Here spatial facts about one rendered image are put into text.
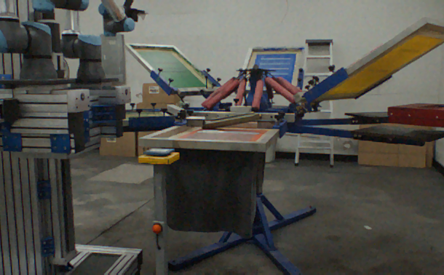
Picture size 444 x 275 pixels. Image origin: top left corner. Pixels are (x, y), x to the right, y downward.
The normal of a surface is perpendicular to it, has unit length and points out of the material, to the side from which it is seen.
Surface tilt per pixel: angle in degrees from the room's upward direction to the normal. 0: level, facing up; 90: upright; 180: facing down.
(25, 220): 90
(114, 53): 90
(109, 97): 90
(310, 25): 90
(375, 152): 78
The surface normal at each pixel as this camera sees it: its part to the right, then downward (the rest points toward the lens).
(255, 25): -0.26, 0.15
